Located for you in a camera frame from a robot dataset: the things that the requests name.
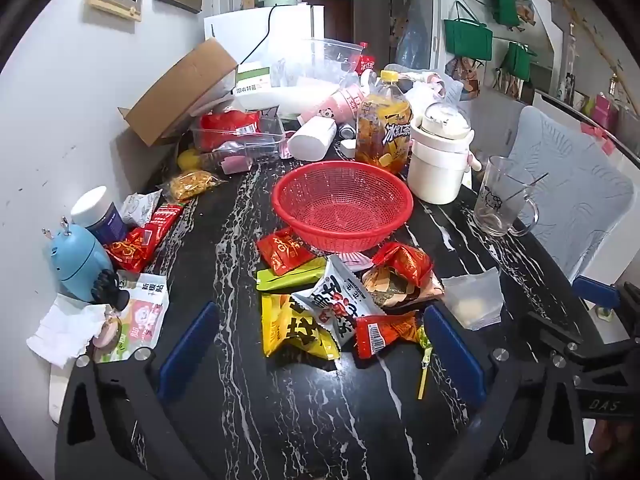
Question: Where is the white green carton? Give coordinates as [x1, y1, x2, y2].
[232, 62, 273, 97]

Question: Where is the clear snack packet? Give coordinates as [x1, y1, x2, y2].
[440, 266, 502, 331]

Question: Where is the large red snack bag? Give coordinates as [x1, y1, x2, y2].
[200, 109, 262, 151]

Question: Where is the white red black snack packet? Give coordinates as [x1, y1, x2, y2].
[291, 255, 387, 352]

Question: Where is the cardboard box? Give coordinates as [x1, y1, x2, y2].
[117, 37, 240, 147]

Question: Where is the pink paper cup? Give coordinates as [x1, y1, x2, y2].
[299, 86, 372, 123]

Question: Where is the iced tea bottle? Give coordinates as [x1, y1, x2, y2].
[355, 70, 413, 176]

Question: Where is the green snack packet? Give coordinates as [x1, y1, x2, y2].
[256, 256, 328, 293]

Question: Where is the yellow snack bag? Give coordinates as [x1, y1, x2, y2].
[162, 170, 227, 202]

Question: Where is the grey chair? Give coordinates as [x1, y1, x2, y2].
[505, 105, 637, 286]

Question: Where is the yellow black snack packet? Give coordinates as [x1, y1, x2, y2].
[261, 292, 342, 360]

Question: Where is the red cola bottle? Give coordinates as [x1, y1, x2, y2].
[357, 41, 379, 79]

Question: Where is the white lidded jar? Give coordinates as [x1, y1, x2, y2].
[407, 101, 483, 205]

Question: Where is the pink checkered packet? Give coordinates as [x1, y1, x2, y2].
[336, 251, 376, 272]

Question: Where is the red plastic basket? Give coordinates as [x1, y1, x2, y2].
[271, 161, 415, 254]

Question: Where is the white fridge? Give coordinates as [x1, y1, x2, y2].
[204, 2, 326, 68]

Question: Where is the white tissue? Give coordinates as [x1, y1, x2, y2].
[26, 294, 108, 367]

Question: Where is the red gold snack packet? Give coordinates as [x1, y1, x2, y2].
[371, 241, 435, 288]
[256, 227, 317, 277]

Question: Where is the large clear plastic tub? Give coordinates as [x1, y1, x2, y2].
[272, 37, 365, 86]

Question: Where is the blue jar white cap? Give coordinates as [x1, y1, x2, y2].
[71, 186, 128, 246]

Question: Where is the white pink green pouch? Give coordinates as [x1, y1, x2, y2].
[95, 272, 170, 363]

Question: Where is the black cable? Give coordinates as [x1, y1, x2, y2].
[251, 4, 280, 64]

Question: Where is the green bag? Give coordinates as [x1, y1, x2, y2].
[502, 41, 537, 82]
[482, 0, 522, 29]
[444, 16, 494, 61]

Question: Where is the large red gold packet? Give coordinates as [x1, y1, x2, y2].
[102, 226, 163, 273]

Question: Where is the clear plastic box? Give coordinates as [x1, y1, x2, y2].
[191, 115, 287, 165]

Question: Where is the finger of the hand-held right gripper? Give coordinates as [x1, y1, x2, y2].
[524, 311, 623, 362]
[571, 275, 640, 322]

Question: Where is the glass mug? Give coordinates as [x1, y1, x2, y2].
[473, 156, 540, 239]

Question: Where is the thin yellow green sachet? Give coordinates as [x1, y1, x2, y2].
[417, 327, 433, 401]

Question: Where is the brown snack packet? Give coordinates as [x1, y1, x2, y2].
[361, 265, 445, 309]

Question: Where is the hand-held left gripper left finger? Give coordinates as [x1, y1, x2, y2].
[54, 301, 221, 480]

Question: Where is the orange red snack packet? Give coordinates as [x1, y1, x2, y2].
[354, 310, 422, 360]

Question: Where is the blue plastic bag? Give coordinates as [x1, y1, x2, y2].
[394, 0, 434, 72]

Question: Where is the light blue toy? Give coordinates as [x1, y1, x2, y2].
[41, 216, 115, 303]

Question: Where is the white paper roll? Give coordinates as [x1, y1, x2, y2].
[287, 117, 338, 162]

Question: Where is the pink round trinket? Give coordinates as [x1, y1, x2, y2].
[94, 321, 121, 348]

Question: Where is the white grey packet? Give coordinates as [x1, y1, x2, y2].
[120, 191, 163, 227]

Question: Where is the long red packet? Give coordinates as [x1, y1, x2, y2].
[147, 202, 185, 241]

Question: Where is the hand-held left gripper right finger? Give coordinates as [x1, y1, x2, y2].
[424, 302, 589, 480]

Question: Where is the pink small block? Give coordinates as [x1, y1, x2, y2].
[220, 156, 253, 175]

